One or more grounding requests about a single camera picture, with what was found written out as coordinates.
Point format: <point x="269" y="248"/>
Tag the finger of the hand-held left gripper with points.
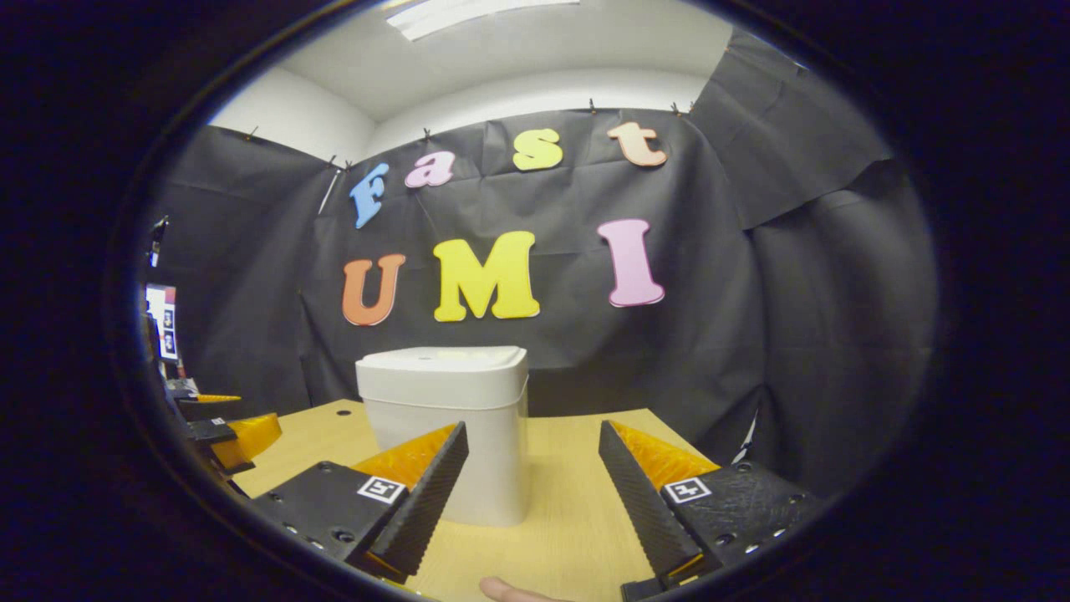
<point x="209" y="408"/>
<point x="238" y="439"/>

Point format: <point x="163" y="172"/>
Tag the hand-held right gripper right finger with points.
<point x="642" y="502"/>

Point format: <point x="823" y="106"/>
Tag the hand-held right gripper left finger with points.
<point x="418" y="510"/>

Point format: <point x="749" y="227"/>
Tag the white desktop garbage bin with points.
<point x="451" y="401"/>

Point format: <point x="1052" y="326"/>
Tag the computer monitor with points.
<point x="163" y="322"/>

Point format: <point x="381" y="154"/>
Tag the black backdrop cloth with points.
<point x="710" y="351"/>

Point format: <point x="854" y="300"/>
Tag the ceiling light panel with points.
<point x="476" y="15"/>

